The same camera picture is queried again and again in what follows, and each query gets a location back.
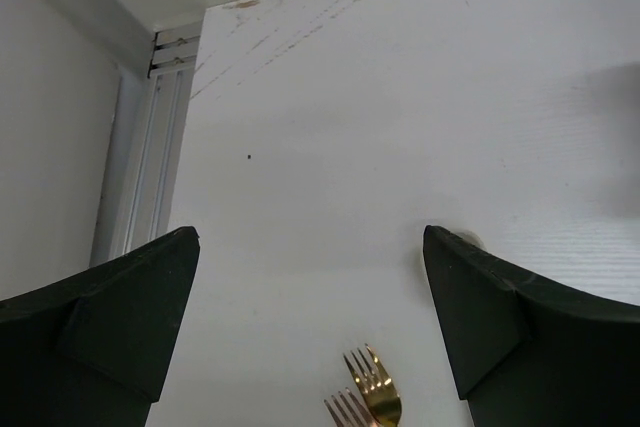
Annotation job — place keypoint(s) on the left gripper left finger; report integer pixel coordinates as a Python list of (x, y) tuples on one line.
[(94, 349)]

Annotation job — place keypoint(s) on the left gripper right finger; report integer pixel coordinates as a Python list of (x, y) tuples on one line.
[(525, 350)]

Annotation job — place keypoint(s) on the rose gold fork green handle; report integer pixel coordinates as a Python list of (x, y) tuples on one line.
[(347, 411)]

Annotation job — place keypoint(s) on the aluminium frame left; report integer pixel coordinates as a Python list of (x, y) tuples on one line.
[(145, 144)]

